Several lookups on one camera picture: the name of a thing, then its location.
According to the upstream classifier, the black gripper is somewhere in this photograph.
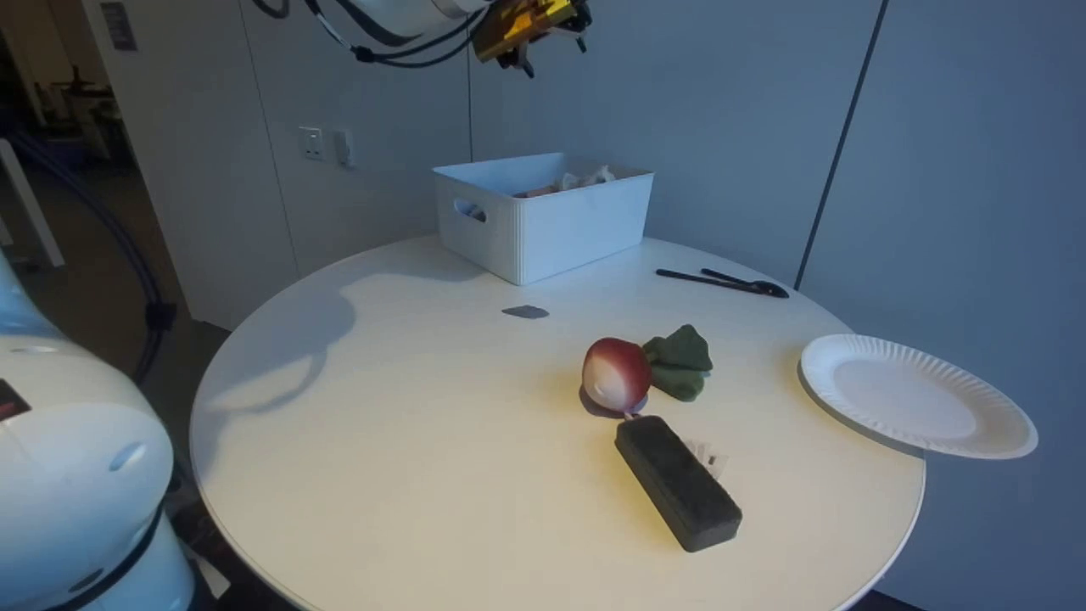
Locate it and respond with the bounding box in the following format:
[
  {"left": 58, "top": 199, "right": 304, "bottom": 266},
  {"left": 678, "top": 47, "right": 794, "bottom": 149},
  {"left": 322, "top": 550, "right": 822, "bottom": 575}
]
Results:
[{"left": 485, "top": 0, "right": 593, "bottom": 82}]

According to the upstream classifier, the beige towel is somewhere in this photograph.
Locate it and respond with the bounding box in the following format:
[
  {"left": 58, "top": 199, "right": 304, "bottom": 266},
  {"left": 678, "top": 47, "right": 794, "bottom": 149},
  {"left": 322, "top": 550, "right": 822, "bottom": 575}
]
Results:
[{"left": 514, "top": 163, "right": 622, "bottom": 204}]

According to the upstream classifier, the red apple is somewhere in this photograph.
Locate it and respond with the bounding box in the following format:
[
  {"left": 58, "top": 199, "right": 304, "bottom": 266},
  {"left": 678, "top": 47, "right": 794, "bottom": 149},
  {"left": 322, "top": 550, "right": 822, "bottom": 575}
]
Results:
[{"left": 577, "top": 324, "right": 715, "bottom": 421}]

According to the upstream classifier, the white plastic bin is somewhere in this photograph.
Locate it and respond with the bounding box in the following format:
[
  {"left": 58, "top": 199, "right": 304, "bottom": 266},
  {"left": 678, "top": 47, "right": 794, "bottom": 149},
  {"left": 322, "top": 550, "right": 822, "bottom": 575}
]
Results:
[{"left": 430, "top": 149, "right": 659, "bottom": 288}]

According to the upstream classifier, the short black plastic fork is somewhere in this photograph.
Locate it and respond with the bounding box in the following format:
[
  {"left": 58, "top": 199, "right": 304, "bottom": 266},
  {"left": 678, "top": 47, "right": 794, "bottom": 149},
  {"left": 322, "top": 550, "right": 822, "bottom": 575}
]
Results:
[{"left": 698, "top": 266, "right": 787, "bottom": 291}]

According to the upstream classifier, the black rectangular block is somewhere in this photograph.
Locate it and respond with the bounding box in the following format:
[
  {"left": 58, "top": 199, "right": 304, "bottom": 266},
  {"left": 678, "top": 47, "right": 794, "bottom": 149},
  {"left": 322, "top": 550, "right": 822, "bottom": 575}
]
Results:
[{"left": 610, "top": 415, "right": 748, "bottom": 558}]

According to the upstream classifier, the white paper plate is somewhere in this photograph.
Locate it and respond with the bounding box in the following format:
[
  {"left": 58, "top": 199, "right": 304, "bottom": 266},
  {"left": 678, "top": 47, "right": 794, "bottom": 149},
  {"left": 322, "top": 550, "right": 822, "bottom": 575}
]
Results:
[{"left": 797, "top": 331, "right": 1043, "bottom": 466}]

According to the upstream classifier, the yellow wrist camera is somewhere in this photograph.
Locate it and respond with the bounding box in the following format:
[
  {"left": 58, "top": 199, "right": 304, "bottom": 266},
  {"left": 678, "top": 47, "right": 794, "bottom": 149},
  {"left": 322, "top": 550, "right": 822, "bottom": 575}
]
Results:
[{"left": 471, "top": 0, "right": 575, "bottom": 54}]

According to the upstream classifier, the white wall socket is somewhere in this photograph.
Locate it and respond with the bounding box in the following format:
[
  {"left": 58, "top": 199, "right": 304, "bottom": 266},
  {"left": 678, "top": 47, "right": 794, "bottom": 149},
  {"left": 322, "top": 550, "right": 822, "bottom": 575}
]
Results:
[
  {"left": 329, "top": 127, "right": 359, "bottom": 175},
  {"left": 295, "top": 123, "right": 329, "bottom": 168}
]

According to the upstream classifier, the grey wall sign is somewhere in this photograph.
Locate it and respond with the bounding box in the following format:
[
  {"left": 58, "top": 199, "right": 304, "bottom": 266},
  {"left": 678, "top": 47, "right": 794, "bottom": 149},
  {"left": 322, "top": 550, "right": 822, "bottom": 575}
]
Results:
[{"left": 98, "top": 0, "right": 139, "bottom": 54}]

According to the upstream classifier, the black floor cable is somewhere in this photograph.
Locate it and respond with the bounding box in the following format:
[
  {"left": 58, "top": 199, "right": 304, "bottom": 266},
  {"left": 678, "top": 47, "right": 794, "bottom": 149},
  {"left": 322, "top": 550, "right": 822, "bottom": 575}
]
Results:
[{"left": 0, "top": 129, "right": 179, "bottom": 392}]

